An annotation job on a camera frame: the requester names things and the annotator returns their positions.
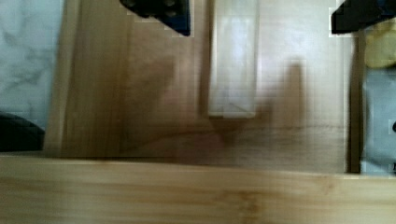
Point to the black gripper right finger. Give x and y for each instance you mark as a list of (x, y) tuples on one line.
[(355, 15)]

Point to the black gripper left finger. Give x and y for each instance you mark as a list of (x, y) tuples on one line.
[(175, 14)]

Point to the white butter stick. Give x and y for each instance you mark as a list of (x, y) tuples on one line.
[(234, 51)]

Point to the potato chips bag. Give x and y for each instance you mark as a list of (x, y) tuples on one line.
[(379, 97)]

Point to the large wooden cutting board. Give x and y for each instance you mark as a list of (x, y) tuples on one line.
[(46, 191)]

